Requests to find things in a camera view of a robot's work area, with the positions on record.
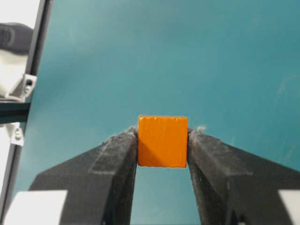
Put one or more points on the black aluminium frame rail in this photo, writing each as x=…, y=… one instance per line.
x=20, y=40

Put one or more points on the grey corner bracket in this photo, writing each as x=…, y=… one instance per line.
x=23, y=89
x=15, y=133

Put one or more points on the orange wooden block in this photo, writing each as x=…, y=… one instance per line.
x=162, y=141

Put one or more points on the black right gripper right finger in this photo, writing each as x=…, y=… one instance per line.
x=234, y=187

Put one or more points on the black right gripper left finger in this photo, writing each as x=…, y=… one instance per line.
x=94, y=188

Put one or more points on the grey lower corner bracket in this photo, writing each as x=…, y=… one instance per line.
x=15, y=133

